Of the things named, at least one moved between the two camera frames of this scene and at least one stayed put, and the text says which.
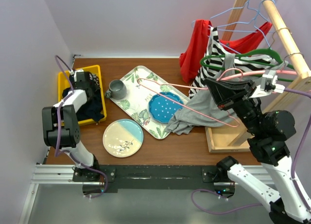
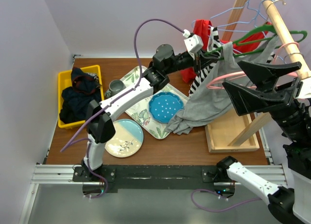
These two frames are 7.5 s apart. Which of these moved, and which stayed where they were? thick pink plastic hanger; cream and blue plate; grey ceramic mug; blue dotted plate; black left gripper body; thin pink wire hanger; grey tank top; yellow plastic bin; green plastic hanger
Moved: green plastic hanger; black left gripper body; thick pink plastic hanger; thin pink wire hanger; grey tank top
Stayed: grey ceramic mug; yellow plastic bin; cream and blue plate; blue dotted plate
